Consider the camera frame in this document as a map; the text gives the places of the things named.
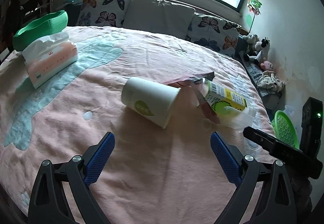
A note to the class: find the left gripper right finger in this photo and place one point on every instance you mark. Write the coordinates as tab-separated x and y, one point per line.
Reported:
276	200

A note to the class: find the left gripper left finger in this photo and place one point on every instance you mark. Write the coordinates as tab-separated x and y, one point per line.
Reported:
48	202

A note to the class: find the pink snack wrapper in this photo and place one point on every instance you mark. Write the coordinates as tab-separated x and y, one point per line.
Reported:
195	82

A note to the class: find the green plastic basket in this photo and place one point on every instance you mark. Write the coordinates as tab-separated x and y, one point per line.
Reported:
284	129

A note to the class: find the stuffed toy pile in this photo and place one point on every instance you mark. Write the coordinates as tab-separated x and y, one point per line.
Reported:
257	54

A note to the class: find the yellow green juice carton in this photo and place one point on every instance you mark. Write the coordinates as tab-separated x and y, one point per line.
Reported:
220	97

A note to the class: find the butterfly pillow right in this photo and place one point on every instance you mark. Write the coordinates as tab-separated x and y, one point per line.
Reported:
215	33

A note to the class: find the butterfly pillow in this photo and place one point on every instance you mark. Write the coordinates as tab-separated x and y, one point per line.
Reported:
103	13
215	33

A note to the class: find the pink tissue pack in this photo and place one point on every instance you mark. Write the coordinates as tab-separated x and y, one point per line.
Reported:
48	55

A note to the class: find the white paper cup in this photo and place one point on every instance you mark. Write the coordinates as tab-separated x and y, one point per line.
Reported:
150	99

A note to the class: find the pink quilted blanket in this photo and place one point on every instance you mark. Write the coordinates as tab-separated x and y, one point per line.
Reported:
154	175

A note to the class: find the colourful pinwheel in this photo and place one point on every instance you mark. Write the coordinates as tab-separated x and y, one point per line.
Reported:
254	7

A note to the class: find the green bin rim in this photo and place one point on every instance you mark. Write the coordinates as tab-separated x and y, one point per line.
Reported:
47	25

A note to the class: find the butterfly pillow left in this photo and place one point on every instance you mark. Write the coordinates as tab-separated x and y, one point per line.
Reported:
103	13

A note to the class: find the white plain pillow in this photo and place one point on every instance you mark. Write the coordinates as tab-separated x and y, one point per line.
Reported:
159	16

